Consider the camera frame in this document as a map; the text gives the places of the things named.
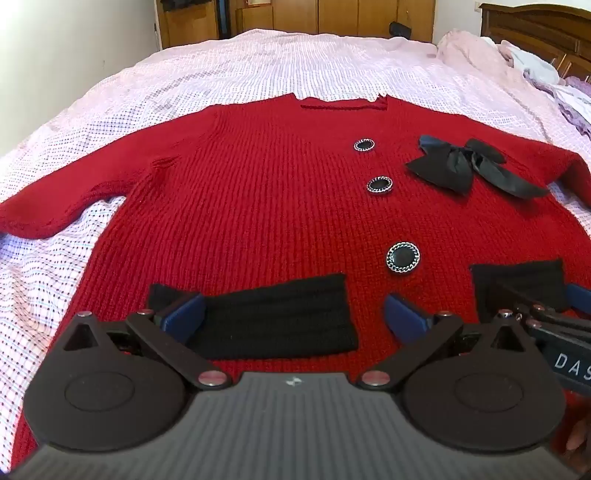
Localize red knit cardigan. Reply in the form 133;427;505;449
0;92;591;472

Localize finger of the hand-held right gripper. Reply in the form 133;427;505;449
516;302;591;330
566;283;591;320

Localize white cloth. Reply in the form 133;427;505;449
501;41;560;85

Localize wooden headboard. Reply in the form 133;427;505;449
478;2;591;86

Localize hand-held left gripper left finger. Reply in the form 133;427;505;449
60;293;232;391

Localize pink dotted bedspread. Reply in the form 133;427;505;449
0;28;591;467

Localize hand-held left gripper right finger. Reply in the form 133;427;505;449
358;293;539;391

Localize wooden wardrobe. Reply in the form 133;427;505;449
154;0;437;51

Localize pink fluffy blanket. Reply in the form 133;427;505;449
435;28;532;81

